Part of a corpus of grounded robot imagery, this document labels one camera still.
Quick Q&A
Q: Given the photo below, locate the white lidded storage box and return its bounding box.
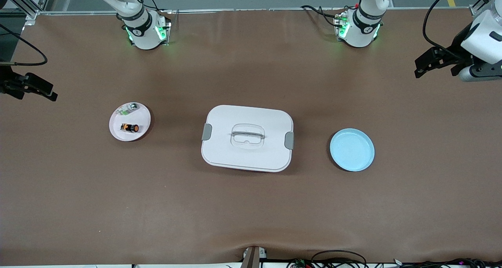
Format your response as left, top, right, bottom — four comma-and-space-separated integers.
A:
201, 105, 295, 173

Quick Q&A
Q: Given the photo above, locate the pink round plate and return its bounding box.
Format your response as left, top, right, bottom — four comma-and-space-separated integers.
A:
109, 102, 151, 142

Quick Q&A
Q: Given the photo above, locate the light blue round plate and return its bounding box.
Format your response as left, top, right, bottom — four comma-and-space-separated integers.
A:
329, 128, 375, 172

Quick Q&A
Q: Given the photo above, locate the aluminium frame profile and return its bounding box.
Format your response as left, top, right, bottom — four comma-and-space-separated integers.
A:
8, 0, 52, 20
469, 0, 502, 16

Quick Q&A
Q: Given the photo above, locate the green push button switch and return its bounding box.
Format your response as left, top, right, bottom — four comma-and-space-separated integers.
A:
119, 102, 140, 116

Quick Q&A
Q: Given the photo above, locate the black left base cable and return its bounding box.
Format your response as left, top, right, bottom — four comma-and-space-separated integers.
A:
300, 5, 347, 27

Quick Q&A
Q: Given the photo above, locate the black base cable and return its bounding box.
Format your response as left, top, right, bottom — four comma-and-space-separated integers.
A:
144, 0, 172, 25
300, 5, 347, 27

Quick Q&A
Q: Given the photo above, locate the black right base cable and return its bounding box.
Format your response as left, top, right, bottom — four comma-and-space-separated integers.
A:
144, 0, 172, 25

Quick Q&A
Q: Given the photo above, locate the black cable bundle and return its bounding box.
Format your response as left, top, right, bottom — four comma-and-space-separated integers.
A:
392, 257, 502, 268

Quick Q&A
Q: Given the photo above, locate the black cable loop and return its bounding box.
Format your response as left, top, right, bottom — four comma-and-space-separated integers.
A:
311, 250, 368, 268

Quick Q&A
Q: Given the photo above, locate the metal table edge bracket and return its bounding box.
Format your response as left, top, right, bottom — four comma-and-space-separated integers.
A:
240, 246, 268, 268

